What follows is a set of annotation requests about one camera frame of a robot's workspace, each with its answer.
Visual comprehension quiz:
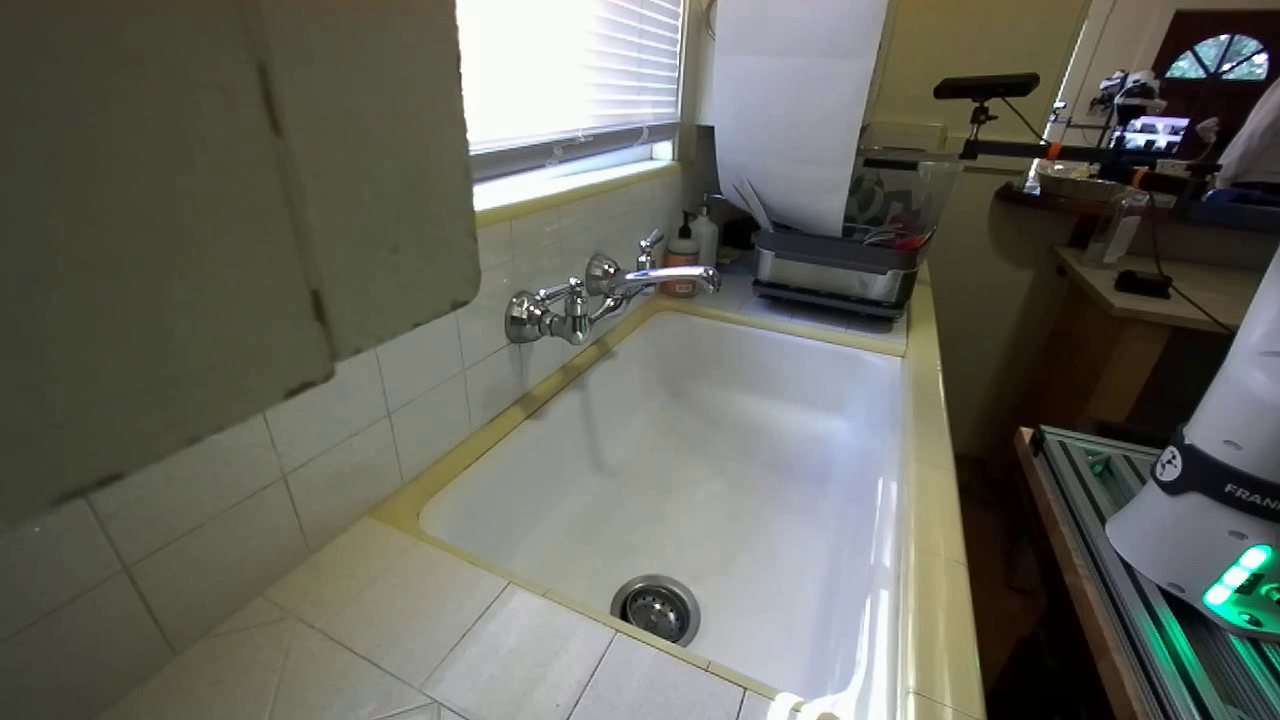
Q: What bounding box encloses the white paper towel roll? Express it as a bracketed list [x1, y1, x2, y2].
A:
[703, 0, 891, 238]

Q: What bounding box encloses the orange soap pump bottle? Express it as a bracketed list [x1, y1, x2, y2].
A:
[658, 212, 703, 299]

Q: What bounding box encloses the white sink basin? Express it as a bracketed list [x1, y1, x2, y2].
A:
[414, 308, 911, 703]

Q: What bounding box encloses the white translucent soap bottle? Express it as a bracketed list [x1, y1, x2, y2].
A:
[686, 203, 723, 270]

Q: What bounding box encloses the grey dish rack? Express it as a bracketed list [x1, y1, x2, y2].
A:
[748, 123, 964, 327]

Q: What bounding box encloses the metal sink drain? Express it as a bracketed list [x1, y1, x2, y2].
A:
[607, 572, 703, 651]

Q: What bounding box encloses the white window blind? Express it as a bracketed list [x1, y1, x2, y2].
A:
[450, 0, 686, 158]

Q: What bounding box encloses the clear plastic container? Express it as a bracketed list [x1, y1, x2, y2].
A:
[853, 119, 964, 252]

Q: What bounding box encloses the black clamp rod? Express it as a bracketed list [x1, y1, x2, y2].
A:
[957, 126, 1202, 179]

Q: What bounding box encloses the wooden desk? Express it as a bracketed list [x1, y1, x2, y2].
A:
[1057, 242, 1270, 441]

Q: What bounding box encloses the small black desk device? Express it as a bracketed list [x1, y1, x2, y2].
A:
[1110, 266, 1176, 299]

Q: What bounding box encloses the small lit monitor screen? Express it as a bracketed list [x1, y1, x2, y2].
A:
[1117, 113, 1198, 158]

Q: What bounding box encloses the dark door arched window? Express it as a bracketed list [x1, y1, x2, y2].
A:
[1151, 9, 1280, 91]

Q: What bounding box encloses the chrome wall faucet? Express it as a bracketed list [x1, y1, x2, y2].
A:
[501, 228, 720, 352]

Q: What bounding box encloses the black stereo camera bar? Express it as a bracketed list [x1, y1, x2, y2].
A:
[933, 68, 1042, 106]

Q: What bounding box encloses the plain white wall cabinet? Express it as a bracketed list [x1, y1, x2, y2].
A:
[0, 0, 484, 532]

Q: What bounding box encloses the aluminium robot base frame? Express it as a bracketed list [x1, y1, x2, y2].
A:
[1010, 418, 1280, 720]

